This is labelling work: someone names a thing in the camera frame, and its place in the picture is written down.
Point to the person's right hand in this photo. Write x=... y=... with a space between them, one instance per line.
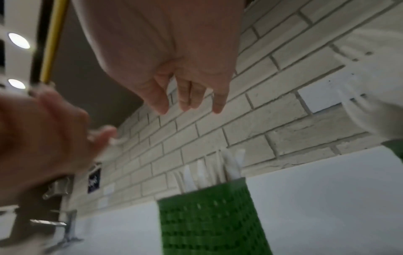
x=163 y=37

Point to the person's left hand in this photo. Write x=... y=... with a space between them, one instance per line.
x=41 y=139

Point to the handful of white plastic cutlery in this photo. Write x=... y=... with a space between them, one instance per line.
x=117 y=142

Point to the bunch of white plastic knives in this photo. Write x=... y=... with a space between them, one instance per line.
x=231 y=164

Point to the bunch of white plastic forks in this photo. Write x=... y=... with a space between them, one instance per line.
x=377 y=99

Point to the ceiling spot light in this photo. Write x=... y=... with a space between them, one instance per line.
x=19 y=40
x=16 y=84

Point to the grey metal tray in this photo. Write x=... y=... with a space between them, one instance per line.
x=67 y=231

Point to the dark wall sign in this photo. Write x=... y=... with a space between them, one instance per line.
x=94 y=180

